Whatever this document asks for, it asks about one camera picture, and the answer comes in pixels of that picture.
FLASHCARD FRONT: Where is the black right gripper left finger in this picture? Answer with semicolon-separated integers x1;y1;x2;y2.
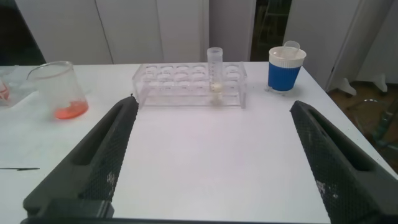
23;95;139;218

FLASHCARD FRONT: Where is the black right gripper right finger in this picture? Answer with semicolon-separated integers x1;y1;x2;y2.
289;100;398;224

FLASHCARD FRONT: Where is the clear plastic test tube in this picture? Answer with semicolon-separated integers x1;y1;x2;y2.
282;40;301;58

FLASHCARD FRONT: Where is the clear glass beaker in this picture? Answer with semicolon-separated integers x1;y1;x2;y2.
26;60;90;121

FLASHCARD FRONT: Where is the clear acrylic test tube rack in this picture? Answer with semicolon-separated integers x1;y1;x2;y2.
132;62;248;110

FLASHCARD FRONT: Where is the red liquid test tube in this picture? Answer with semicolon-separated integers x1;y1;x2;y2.
0;81;10;101

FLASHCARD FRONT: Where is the yellow liquid test tube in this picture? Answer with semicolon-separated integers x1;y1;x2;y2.
206;47;224;105

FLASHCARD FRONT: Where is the blue white paper cup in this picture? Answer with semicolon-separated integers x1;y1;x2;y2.
267;45;307;92

